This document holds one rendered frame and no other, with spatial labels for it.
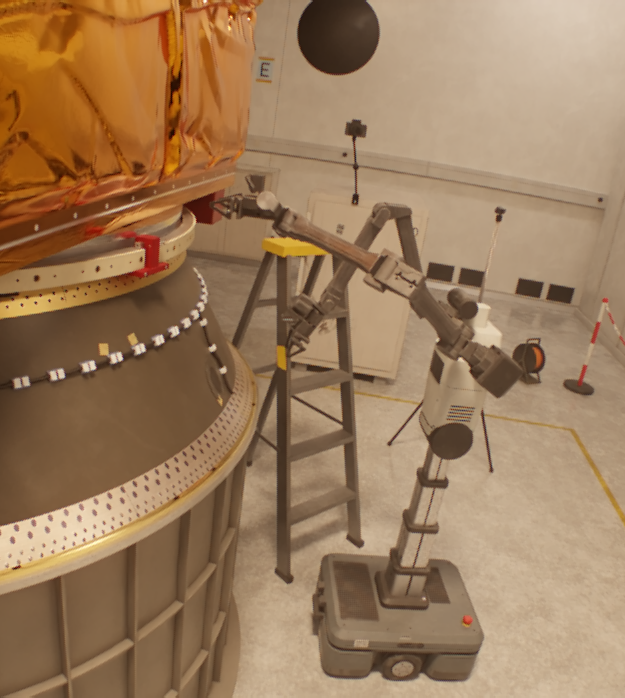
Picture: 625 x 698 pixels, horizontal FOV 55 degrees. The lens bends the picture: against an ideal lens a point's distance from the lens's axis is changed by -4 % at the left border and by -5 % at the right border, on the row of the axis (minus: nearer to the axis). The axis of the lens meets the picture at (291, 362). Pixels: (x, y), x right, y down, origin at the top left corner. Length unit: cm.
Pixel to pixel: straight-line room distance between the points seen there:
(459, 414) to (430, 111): 698
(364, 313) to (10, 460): 404
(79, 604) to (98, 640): 16
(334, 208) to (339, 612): 320
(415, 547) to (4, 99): 214
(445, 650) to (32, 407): 193
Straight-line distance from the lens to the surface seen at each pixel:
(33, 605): 149
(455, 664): 281
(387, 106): 889
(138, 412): 153
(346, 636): 259
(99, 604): 160
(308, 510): 309
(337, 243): 182
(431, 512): 251
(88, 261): 143
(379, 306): 509
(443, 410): 223
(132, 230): 159
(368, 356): 522
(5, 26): 104
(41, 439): 140
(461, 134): 896
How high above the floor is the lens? 207
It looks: 22 degrees down
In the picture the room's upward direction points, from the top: 8 degrees clockwise
